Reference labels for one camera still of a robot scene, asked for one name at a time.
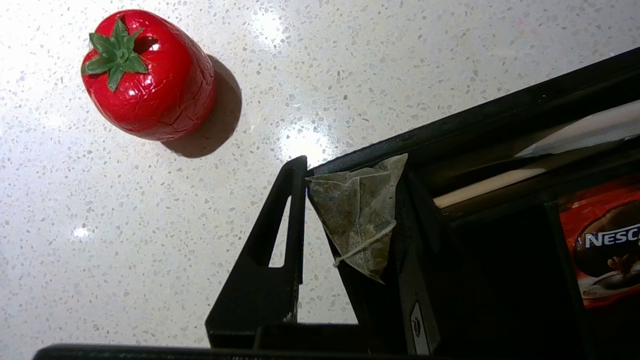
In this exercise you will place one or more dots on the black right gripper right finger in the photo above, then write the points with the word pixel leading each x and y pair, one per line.
pixel 420 280

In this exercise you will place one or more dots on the black compartment box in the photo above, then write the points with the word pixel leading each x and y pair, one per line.
pixel 510 280

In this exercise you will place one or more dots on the red tomato toy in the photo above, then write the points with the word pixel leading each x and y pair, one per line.
pixel 155 85

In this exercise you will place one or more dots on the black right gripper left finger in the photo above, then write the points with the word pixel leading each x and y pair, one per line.
pixel 260 295

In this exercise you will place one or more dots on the red coffee sachet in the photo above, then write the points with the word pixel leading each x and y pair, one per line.
pixel 605 250

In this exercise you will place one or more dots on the white stick sachet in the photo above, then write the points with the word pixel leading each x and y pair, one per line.
pixel 490 187

